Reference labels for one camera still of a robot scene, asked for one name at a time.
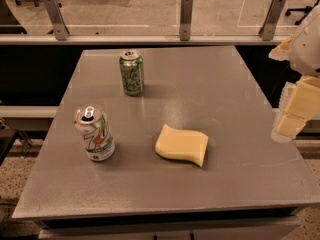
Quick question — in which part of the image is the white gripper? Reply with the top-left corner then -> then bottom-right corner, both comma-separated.
268,5 -> 320,143

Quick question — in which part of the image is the green La Croix can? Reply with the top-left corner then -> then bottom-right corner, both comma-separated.
119,50 -> 144,96

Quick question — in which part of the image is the white 7up can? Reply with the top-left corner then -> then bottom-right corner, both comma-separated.
74,104 -> 115,162

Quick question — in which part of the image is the yellow sponge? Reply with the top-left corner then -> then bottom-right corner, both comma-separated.
155,124 -> 208,167

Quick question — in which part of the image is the right metal rail bracket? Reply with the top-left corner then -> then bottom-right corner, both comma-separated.
258,0 -> 286,41

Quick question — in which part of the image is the metal rail bracket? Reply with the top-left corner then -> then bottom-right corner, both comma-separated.
258,0 -> 286,41
43,0 -> 69,41
179,0 -> 193,41

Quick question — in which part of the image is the middle metal rail bracket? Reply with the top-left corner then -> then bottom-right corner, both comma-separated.
179,0 -> 193,41

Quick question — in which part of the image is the white horizontal rail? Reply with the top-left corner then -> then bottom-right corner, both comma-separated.
0,34 -> 287,46

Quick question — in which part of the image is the left metal rail bracket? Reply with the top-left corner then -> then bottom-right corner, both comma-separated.
43,0 -> 69,41

